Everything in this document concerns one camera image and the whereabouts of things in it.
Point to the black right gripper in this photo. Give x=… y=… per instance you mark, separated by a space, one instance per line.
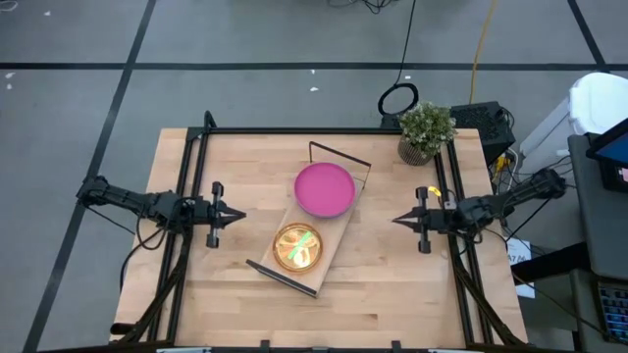
x=424 y=220

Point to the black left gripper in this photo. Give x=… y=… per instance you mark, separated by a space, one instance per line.
x=214 y=216

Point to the wooden shelf black metal frame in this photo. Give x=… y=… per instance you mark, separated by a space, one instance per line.
x=338 y=230

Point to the purple plate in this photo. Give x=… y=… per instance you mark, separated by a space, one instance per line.
x=325 y=216

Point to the pink plate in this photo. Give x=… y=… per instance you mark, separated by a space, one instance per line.
x=324 y=188

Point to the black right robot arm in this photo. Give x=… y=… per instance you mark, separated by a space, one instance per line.
x=515 y=193

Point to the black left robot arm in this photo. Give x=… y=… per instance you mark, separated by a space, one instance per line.
x=127 y=198

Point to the yellow tag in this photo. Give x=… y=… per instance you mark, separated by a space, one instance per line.
x=434 y=190

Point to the green plant in striped pot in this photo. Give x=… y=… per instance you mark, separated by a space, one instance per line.
x=427 y=127

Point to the white paper sheet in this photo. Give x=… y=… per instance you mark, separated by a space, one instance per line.
x=519 y=255

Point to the black computer case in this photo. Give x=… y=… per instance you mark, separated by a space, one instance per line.
x=483 y=125

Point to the grey desk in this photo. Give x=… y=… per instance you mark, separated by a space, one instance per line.
x=603 y=230

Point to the laptop with blue screen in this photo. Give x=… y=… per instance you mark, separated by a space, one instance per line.
x=611 y=152

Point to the white bin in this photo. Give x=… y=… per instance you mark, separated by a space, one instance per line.
x=596 y=100

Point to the black keyboard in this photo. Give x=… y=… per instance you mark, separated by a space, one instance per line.
x=614 y=311

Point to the black aluminium table frame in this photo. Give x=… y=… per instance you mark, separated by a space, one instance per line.
x=343 y=130

